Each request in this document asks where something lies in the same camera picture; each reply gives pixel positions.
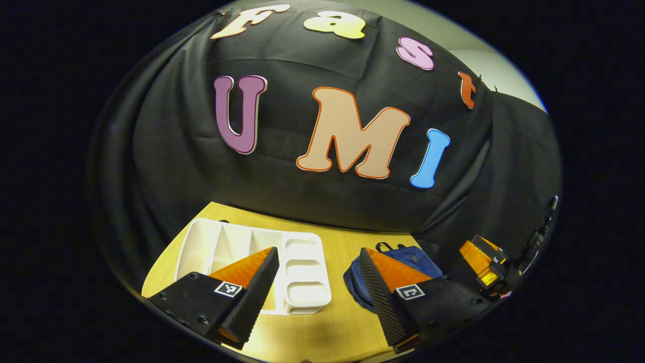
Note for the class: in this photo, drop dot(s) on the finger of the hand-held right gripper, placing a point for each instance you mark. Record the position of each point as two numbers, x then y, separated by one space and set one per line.
473 259

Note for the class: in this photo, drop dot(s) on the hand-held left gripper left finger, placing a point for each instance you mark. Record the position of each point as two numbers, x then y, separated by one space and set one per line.
254 298

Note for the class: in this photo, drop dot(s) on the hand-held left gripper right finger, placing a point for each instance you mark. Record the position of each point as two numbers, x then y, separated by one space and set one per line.
383 303

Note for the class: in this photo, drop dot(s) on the blue schoolbag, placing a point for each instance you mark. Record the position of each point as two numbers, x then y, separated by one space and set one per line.
418 262

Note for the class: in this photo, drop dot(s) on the white plastic bookshelf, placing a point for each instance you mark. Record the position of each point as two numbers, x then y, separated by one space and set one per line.
307 272

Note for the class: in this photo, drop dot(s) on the black backdrop cloth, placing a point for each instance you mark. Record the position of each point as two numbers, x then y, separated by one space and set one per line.
282 191

